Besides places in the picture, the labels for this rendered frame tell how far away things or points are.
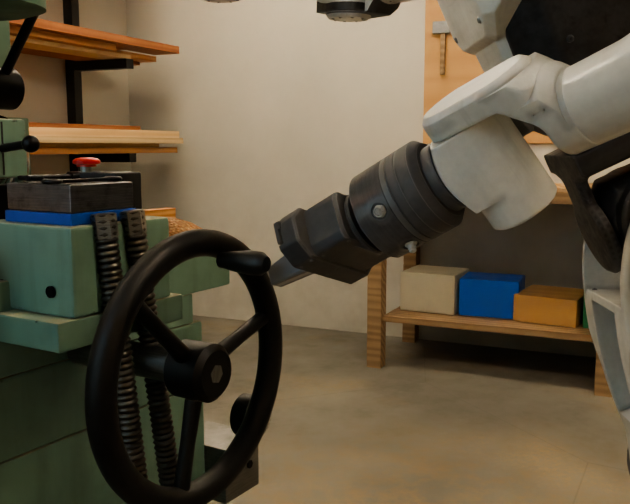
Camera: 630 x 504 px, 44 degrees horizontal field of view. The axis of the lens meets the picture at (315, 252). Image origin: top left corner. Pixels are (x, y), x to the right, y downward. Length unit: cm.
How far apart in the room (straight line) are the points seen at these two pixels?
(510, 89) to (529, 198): 11
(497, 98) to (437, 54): 354
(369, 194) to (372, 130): 358
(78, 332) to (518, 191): 44
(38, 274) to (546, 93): 51
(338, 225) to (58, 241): 27
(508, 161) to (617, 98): 12
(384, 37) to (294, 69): 55
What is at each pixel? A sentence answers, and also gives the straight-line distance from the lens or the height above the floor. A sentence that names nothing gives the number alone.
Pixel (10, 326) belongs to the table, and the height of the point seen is 86.
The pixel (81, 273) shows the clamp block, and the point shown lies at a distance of 80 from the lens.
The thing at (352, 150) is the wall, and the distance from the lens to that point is 432.
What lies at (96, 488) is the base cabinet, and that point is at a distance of 101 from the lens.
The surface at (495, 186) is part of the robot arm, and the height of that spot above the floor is 100.
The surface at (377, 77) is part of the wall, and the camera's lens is 428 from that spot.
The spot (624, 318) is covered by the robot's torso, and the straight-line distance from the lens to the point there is 97.
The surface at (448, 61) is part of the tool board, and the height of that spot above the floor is 146.
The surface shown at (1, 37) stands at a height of 120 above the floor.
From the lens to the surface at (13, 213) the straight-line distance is 86.
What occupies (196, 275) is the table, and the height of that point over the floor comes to 86.
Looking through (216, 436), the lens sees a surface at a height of 62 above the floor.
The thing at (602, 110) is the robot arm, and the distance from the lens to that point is 61.
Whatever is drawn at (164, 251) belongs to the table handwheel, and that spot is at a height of 94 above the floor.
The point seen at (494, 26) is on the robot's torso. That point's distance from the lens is 90.
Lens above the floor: 104
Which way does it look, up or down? 8 degrees down
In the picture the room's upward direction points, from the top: straight up
